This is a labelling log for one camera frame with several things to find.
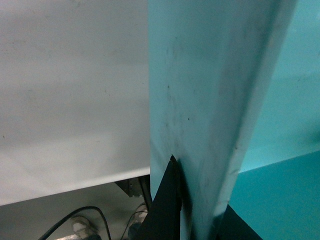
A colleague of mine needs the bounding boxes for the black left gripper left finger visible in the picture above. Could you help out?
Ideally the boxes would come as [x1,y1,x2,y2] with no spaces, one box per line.
[136,155,182,240]

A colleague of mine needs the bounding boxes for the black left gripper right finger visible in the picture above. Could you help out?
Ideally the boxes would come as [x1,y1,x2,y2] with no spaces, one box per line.
[216,205,262,240]

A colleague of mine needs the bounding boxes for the black cable on floor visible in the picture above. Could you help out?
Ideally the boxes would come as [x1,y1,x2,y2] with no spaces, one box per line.
[37,205,112,240]

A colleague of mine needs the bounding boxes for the turquoise plastic bin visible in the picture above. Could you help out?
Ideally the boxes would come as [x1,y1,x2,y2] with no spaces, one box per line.
[148,0,320,240]

